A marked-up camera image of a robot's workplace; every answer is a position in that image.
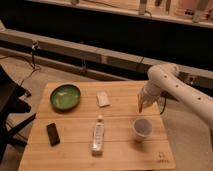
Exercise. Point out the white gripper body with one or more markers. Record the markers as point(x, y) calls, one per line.
point(148, 95)

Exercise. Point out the red pepper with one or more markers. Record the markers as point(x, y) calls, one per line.
point(140, 108)

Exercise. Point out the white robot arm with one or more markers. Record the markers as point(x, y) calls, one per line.
point(164, 77)

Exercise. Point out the white plastic bottle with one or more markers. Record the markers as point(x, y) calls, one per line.
point(98, 136)

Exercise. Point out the green bowl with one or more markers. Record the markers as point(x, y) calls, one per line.
point(65, 97)

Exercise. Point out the black phone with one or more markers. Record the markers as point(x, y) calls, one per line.
point(53, 134)

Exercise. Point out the black stand frame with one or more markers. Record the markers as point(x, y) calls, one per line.
point(10, 102)

